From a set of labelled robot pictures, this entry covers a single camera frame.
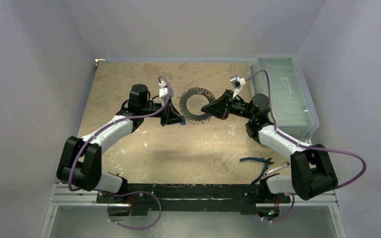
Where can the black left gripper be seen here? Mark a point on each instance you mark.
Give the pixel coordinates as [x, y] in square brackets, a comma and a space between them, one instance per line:
[169, 115]

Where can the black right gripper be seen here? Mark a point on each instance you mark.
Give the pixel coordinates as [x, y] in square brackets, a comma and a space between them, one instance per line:
[227, 106]

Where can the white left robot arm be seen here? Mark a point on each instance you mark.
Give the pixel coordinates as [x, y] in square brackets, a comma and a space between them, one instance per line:
[81, 161]

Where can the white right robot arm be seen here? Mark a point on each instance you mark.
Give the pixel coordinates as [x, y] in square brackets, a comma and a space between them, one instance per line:
[311, 171]

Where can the clear plastic storage bin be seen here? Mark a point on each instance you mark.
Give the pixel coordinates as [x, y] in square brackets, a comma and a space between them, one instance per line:
[292, 104]

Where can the silver wrench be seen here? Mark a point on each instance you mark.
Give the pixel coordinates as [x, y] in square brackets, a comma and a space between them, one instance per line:
[270, 172]

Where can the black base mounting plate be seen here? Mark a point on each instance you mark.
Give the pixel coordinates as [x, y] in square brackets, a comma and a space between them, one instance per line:
[247, 199]

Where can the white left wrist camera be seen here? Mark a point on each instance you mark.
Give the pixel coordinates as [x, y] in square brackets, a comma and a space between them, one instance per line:
[165, 95]

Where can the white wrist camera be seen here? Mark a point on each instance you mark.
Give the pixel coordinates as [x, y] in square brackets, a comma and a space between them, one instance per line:
[237, 83]
[165, 95]

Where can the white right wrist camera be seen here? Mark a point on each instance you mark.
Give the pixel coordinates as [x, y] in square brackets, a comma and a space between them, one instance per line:
[237, 83]

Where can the aluminium frame rail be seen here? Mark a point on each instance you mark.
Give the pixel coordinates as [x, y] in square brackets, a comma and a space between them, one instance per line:
[62, 197]

